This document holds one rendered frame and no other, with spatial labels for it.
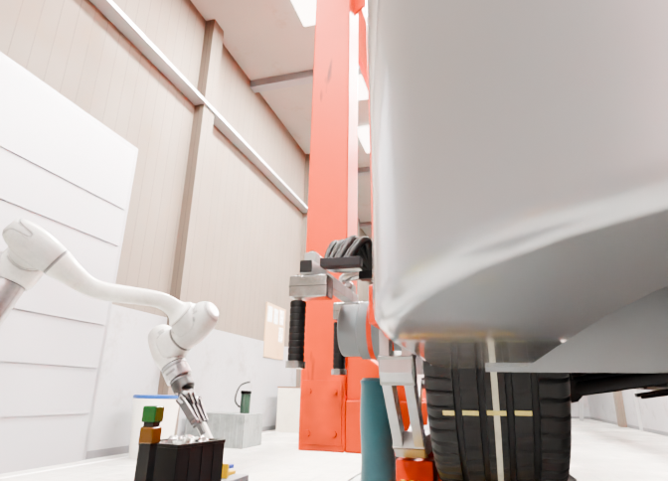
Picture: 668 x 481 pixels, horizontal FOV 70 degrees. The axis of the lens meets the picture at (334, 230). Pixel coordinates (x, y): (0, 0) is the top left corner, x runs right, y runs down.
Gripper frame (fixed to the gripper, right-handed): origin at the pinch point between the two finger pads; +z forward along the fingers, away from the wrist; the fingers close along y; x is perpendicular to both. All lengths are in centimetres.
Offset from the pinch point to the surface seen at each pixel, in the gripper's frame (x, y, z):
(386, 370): 68, 59, 26
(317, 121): 93, -11, -79
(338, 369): 52, 17, 12
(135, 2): 28, -245, -579
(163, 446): 5.1, 31.6, 4.4
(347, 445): 35.5, -10.9, 27.7
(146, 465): 3.4, 38.3, 7.7
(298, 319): 58, 50, 5
